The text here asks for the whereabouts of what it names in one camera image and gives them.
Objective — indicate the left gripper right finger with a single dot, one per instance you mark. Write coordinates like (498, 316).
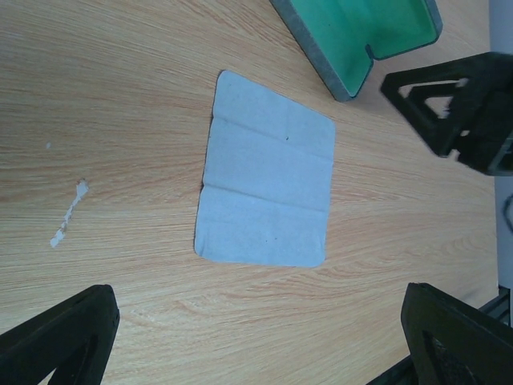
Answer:
(450, 342)

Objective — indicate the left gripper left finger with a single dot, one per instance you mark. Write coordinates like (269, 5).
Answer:
(68, 344)

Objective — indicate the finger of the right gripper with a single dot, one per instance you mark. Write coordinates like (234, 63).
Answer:
(463, 105)

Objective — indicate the grey glasses case green lining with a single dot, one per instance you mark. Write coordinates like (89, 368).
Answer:
(343, 39)

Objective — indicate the light blue cleaning cloth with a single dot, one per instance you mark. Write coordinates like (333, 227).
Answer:
(266, 185)

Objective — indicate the white paint mark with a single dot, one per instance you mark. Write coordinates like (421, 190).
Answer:
(82, 188)

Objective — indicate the black aluminium frame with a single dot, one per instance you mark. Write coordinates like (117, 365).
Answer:
(499, 308)

